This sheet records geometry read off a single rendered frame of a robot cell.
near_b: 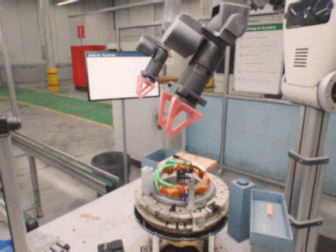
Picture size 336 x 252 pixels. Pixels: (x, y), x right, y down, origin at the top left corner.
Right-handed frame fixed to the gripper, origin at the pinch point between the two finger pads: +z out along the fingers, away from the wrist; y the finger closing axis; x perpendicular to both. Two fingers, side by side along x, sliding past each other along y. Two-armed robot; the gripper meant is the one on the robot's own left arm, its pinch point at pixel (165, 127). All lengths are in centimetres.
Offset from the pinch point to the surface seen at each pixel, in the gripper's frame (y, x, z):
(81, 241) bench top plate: -45, 9, 65
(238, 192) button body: -32, 51, 13
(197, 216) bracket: -8.6, 24.9, 19.0
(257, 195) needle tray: -23, 51, 8
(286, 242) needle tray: 1.9, 45.5, 11.1
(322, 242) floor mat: -99, 205, 33
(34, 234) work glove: -53, -8, 75
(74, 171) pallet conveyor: -127, 1, 76
